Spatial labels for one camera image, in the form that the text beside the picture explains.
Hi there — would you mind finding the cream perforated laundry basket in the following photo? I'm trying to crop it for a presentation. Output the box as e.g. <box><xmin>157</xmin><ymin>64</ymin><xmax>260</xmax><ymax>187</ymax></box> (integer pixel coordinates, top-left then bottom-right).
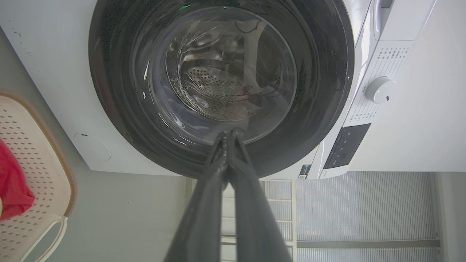
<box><xmin>0</xmin><ymin>91</ymin><xmax>77</xmax><ymax>262</ymax></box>

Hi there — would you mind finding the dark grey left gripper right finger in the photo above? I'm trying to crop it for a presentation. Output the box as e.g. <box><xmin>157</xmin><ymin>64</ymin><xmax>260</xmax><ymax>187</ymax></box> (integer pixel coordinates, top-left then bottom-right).
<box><xmin>228</xmin><ymin>128</ymin><xmax>292</xmax><ymax>262</ymax></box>

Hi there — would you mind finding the white detergent drawer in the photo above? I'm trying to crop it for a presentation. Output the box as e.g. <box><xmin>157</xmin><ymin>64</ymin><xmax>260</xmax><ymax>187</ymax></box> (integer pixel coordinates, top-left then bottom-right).
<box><xmin>374</xmin><ymin>0</ymin><xmax>395</xmax><ymax>40</ymax></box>

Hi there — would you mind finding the red garment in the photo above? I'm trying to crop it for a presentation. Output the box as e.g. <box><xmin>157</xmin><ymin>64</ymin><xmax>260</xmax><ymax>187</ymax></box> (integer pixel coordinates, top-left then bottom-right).
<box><xmin>0</xmin><ymin>139</ymin><xmax>36</xmax><ymax>221</ymax></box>

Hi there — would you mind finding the black round washing machine door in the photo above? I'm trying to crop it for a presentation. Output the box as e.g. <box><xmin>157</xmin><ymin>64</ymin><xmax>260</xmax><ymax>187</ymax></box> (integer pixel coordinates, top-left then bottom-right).
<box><xmin>88</xmin><ymin>0</ymin><xmax>355</xmax><ymax>179</ymax></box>

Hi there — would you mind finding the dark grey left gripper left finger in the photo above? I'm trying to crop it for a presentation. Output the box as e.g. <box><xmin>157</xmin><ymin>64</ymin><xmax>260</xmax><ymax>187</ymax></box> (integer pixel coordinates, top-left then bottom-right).
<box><xmin>165</xmin><ymin>130</ymin><xmax>230</xmax><ymax>262</ymax></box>

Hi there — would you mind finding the white front-load washing machine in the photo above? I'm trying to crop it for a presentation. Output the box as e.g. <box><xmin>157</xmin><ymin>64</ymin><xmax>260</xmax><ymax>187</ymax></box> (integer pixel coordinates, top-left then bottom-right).
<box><xmin>0</xmin><ymin>0</ymin><xmax>466</xmax><ymax>180</ymax></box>

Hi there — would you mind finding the white washing machine control dial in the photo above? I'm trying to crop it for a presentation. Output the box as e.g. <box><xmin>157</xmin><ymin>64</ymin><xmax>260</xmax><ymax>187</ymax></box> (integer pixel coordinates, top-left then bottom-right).
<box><xmin>365</xmin><ymin>76</ymin><xmax>397</xmax><ymax>105</ymax></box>

